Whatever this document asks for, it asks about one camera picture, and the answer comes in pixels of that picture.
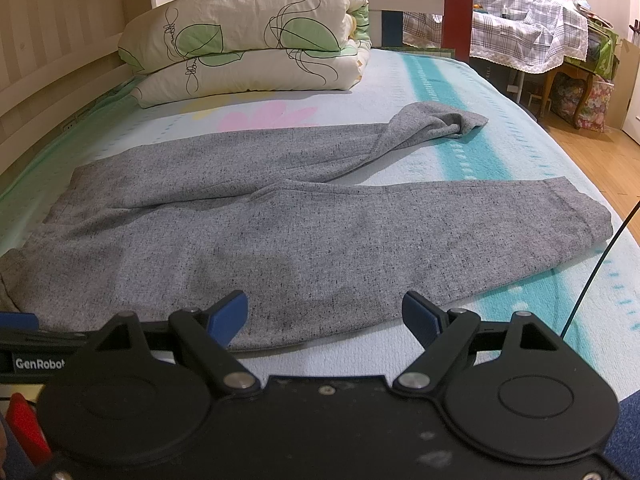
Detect grey knit pants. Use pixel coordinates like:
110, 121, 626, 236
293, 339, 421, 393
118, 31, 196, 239
1, 102, 612, 350

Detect pastel floral bed sheet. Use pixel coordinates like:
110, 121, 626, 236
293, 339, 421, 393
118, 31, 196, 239
1, 51, 639, 398

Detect floral storage bag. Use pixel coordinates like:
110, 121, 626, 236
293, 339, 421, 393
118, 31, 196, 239
551, 74, 614, 132

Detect wooden table leg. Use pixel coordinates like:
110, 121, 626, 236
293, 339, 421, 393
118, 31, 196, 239
537, 62, 594, 127

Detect folded floral quilt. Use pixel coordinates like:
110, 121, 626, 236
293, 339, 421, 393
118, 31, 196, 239
118, 0, 371, 107

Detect plaid cloth cover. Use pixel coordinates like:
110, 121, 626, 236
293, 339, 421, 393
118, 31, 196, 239
402, 0, 590, 75

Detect black cable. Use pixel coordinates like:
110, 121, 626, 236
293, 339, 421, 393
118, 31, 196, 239
560, 199, 640, 339

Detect white wooden bed rail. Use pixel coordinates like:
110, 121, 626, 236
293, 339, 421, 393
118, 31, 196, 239
1, 0, 151, 170

